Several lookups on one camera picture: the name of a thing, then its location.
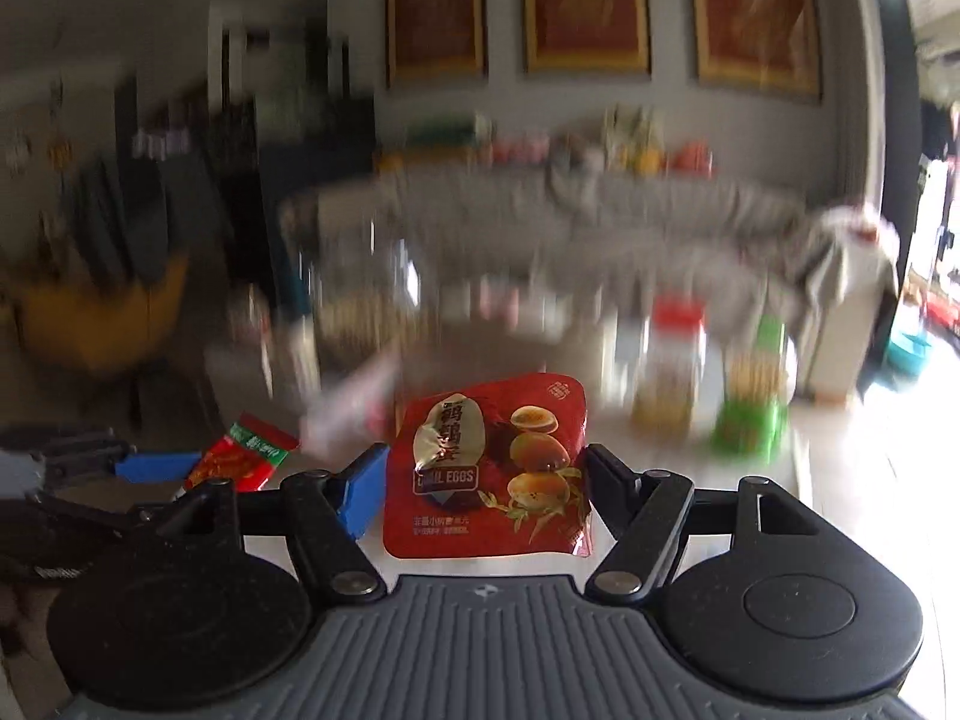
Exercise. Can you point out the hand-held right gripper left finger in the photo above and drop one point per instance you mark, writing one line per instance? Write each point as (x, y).
(361, 499)

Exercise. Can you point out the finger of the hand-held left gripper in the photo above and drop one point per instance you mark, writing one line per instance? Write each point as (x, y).
(97, 511)
(161, 466)

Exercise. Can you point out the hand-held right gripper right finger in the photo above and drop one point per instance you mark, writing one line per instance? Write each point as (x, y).
(606, 491)

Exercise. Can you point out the red and green snack packet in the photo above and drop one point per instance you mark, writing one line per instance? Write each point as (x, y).
(240, 457)

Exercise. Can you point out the pink cardboard box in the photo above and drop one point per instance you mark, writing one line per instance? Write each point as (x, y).
(345, 405)

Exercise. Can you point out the red egg snack packet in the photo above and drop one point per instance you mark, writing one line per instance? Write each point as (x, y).
(487, 465)

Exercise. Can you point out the red-lid clear plastic jar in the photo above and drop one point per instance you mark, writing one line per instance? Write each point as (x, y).
(670, 367)

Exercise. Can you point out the yellow chair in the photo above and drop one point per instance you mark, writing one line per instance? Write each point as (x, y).
(97, 326)

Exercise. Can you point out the green-lid clear plastic jar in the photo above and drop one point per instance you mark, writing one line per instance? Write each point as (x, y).
(754, 397)

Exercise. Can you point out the large clear glass jar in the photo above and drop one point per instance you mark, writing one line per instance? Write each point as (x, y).
(360, 315)

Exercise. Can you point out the dark cloth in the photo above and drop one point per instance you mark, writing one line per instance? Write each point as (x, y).
(120, 225)

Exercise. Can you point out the teal container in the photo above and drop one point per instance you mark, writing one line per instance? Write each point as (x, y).
(909, 349)

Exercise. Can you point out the grey and white cloth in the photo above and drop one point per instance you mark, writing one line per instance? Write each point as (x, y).
(847, 251)

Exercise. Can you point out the row of colourful packets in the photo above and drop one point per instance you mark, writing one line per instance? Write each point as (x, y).
(600, 150)

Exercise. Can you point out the dark shelving unit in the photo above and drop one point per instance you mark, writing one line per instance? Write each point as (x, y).
(300, 150)

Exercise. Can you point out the green box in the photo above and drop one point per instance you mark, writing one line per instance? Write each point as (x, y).
(448, 131)

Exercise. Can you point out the red framed wall picture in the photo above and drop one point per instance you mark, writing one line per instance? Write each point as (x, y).
(586, 11)
(754, 19)
(436, 15)

